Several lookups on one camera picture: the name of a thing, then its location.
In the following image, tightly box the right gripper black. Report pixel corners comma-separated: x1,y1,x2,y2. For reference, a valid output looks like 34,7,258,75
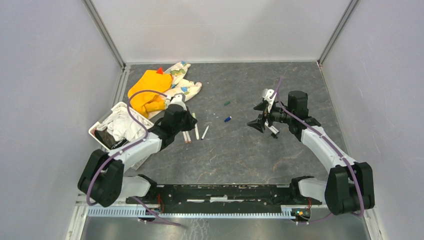
247,101,294,133

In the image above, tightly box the white pen yellow tip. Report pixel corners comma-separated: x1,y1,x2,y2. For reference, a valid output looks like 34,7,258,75
192,112,200,140

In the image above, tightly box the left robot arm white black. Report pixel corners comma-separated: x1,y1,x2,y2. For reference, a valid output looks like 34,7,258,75
77,104,198,207

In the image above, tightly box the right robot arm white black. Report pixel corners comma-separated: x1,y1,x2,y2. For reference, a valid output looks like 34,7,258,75
247,88,375,215

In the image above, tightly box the cream patterned cloth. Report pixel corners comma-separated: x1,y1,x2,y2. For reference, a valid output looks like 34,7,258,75
131,61,203,119

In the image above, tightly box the yellow orange cloth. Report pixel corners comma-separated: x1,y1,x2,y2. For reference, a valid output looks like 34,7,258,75
127,67,173,118

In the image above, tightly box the white laundry basket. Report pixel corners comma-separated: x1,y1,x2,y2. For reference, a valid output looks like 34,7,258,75
88,101,153,152

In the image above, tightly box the black garment in basket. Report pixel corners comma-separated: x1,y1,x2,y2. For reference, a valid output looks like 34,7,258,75
94,130,129,150

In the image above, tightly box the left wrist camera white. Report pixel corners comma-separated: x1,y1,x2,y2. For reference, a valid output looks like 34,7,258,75
170,93,187,111

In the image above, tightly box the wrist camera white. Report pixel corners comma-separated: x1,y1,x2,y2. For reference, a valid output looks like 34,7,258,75
170,93,187,111
262,88,277,114

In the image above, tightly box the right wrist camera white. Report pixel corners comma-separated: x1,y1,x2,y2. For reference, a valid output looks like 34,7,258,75
262,88,277,114

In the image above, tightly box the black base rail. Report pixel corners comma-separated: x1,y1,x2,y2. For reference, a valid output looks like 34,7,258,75
141,184,321,214

